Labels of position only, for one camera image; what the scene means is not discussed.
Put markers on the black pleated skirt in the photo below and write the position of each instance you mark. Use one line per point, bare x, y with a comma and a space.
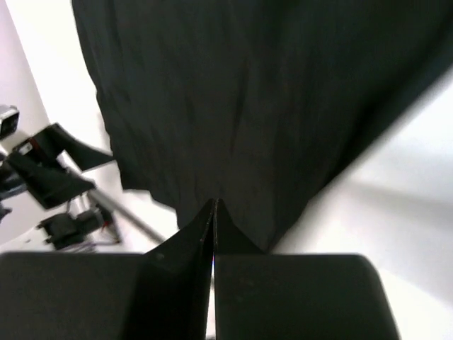
258, 103

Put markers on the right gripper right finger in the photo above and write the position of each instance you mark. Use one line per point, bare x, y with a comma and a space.
308, 296

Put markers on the front aluminium rail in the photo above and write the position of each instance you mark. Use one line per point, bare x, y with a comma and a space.
106, 201

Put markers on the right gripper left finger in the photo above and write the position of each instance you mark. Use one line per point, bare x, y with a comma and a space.
162, 294

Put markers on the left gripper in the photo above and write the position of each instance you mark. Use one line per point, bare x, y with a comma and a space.
23, 181

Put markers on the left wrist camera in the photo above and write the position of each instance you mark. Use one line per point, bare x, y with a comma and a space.
9, 117

